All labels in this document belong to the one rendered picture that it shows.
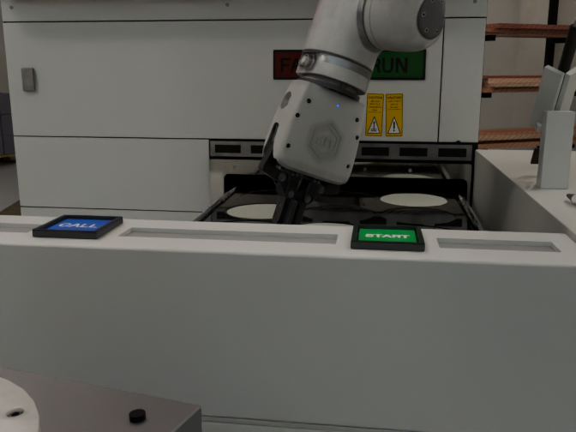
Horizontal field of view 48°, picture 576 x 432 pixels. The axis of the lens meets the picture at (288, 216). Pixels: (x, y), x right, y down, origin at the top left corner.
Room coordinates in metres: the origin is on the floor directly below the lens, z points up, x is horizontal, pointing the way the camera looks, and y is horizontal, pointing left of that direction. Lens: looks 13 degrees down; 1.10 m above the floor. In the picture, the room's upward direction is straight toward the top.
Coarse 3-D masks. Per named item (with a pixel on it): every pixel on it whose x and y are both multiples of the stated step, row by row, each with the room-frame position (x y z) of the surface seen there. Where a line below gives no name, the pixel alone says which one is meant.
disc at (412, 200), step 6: (384, 198) 0.97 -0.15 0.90; (390, 198) 0.97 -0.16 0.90; (396, 198) 0.97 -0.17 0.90; (402, 198) 0.97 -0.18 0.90; (408, 198) 0.97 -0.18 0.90; (414, 198) 0.97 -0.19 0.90; (420, 198) 0.97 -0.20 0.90; (426, 198) 0.97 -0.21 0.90; (432, 198) 0.97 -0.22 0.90; (438, 198) 0.97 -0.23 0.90; (396, 204) 0.92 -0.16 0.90; (402, 204) 0.92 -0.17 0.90; (408, 204) 0.92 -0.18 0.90; (414, 204) 0.92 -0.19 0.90; (420, 204) 0.92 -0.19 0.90; (426, 204) 0.92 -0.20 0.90; (432, 204) 0.92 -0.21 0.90; (438, 204) 0.92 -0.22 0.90
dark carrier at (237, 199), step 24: (240, 192) 1.01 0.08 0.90; (264, 192) 1.02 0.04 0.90; (360, 192) 1.01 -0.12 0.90; (384, 192) 1.01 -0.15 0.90; (408, 192) 1.01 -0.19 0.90; (432, 192) 1.01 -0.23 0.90; (216, 216) 0.84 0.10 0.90; (312, 216) 0.85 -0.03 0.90; (336, 216) 0.85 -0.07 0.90; (360, 216) 0.85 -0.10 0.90; (384, 216) 0.85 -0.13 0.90; (408, 216) 0.85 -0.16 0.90; (432, 216) 0.85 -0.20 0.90; (456, 216) 0.84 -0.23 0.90
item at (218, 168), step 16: (224, 160) 1.09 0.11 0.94; (240, 160) 1.09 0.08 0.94; (256, 160) 1.09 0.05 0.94; (224, 176) 1.09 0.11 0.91; (352, 176) 1.06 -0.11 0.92; (368, 176) 1.06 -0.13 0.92; (384, 176) 1.06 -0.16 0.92; (400, 176) 1.05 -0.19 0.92; (416, 176) 1.05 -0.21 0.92; (432, 176) 1.05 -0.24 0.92; (448, 176) 1.04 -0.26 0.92; (464, 176) 1.04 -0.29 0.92; (224, 192) 1.09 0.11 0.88
